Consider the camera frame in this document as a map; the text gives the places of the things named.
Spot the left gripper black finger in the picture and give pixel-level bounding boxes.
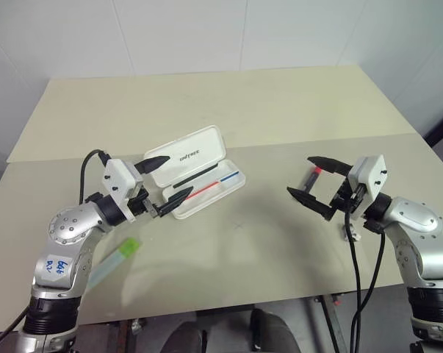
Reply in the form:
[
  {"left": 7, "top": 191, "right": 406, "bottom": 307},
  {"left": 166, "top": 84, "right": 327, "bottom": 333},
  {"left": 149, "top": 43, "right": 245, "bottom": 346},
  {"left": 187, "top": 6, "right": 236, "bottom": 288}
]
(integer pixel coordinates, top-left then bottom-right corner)
[
  {"left": 156, "top": 186, "right": 195, "bottom": 219},
  {"left": 139, "top": 155, "right": 170, "bottom": 175}
]

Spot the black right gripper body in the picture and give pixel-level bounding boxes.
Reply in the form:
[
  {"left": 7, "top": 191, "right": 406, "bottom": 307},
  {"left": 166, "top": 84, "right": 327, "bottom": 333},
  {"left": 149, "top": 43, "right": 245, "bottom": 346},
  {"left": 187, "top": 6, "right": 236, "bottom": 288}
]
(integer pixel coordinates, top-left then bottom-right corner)
[{"left": 330, "top": 176, "right": 364, "bottom": 218}]

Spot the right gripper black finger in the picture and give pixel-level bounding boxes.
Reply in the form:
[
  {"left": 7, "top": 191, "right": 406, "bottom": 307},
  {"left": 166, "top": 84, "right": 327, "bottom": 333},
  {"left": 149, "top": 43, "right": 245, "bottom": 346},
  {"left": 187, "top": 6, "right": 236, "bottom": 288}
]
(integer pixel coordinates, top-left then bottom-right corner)
[
  {"left": 306, "top": 155, "right": 353, "bottom": 177},
  {"left": 286, "top": 186, "right": 336, "bottom": 223}
]

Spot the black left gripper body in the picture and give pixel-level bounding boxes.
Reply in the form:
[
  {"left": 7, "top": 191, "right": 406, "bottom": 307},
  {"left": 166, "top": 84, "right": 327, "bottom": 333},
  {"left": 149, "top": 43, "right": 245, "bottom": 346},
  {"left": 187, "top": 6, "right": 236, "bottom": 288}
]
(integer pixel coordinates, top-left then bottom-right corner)
[{"left": 127, "top": 188, "right": 160, "bottom": 220}]

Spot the black marker with red cap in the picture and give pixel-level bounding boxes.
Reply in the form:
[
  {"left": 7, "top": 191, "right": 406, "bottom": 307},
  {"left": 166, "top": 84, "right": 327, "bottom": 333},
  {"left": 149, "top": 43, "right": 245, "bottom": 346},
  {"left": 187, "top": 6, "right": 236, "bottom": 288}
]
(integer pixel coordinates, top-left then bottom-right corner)
[{"left": 300, "top": 165, "right": 323, "bottom": 194}]

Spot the green capped highlighter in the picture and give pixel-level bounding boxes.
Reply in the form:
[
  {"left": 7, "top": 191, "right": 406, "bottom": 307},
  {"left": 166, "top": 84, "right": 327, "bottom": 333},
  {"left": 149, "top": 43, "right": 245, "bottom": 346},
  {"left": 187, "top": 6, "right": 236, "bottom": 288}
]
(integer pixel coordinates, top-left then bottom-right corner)
[{"left": 87, "top": 237, "right": 143, "bottom": 290}]

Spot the red and blue pen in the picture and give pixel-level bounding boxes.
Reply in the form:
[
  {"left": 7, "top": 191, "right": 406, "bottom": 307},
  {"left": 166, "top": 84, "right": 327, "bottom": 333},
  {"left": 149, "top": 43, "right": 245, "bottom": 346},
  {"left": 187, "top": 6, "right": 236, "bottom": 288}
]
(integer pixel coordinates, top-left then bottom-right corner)
[{"left": 185, "top": 170, "right": 241, "bottom": 200}]

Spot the white plastic pencil case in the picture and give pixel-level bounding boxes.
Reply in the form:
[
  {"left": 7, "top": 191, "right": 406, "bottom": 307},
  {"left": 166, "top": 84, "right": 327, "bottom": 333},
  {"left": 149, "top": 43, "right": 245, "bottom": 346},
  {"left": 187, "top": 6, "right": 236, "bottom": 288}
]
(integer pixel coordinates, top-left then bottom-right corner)
[{"left": 143, "top": 125, "right": 247, "bottom": 221}]

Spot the black pen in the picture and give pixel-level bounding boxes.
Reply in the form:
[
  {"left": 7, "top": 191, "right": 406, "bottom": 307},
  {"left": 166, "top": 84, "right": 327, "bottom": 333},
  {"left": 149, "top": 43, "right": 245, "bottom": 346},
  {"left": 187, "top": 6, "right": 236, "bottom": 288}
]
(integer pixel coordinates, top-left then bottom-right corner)
[{"left": 173, "top": 163, "right": 219, "bottom": 190}]

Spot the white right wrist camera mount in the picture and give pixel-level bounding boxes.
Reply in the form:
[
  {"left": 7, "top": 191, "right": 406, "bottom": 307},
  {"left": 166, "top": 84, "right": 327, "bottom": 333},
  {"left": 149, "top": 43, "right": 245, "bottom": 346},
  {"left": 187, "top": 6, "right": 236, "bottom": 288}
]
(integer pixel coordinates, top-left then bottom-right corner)
[{"left": 347, "top": 154, "right": 389, "bottom": 221}]

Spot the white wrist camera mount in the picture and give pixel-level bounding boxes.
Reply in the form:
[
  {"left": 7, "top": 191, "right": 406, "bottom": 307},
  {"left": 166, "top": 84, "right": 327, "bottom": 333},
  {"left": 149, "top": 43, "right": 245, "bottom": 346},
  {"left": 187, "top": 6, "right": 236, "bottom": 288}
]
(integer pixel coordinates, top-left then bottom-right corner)
[
  {"left": 347, "top": 154, "right": 389, "bottom": 221},
  {"left": 101, "top": 158, "right": 145, "bottom": 223}
]

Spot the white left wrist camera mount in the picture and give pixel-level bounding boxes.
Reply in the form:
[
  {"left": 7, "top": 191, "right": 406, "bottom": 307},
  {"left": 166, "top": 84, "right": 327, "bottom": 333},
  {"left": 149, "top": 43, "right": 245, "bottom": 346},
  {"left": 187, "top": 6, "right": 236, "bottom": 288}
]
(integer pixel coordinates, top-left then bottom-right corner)
[{"left": 101, "top": 158, "right": 145, "bottom": 223}]

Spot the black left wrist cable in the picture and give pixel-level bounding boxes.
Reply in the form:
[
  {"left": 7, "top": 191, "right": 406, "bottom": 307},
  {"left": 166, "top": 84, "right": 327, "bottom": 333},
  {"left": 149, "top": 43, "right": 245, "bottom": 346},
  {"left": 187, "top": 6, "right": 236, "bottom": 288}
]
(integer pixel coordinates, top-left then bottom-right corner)
[{"left": 79, "top": 149, "right": 110, "bottom": 205}]

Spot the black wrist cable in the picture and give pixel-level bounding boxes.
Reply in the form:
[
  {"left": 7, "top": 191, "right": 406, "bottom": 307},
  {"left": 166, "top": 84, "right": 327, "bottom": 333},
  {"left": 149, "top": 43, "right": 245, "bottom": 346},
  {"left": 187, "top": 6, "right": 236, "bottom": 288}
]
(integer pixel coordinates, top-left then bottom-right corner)
[
  {"left": 344, "top": 185, "right": 387, "bottom": 353},
  {"left": 79, "top": 149, "right": 110, "bottom": 205}
]

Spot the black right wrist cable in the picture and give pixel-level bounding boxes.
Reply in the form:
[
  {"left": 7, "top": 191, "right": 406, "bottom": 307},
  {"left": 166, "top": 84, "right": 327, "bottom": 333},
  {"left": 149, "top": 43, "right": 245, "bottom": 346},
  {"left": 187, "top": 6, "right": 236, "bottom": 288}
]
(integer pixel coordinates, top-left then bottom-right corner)
[{"left": 344, "top": 185, "right": 387, "bottom": 353}]

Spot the metal table frame bar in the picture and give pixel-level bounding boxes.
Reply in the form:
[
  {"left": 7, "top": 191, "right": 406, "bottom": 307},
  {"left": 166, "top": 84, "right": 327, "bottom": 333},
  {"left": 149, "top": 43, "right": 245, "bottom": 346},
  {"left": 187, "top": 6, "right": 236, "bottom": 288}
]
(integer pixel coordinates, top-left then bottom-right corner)
[{"left": 311, "top": 293, "right": 351, "bottom": 353}]

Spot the black left shoulder cable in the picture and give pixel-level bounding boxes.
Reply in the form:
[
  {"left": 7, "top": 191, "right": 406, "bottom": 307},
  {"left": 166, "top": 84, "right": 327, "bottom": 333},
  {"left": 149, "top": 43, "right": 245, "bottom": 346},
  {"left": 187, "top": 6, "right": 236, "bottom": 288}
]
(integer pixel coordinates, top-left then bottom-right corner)
[{"left": 0, "top": 307, "right": 28, "bottom": 346}]

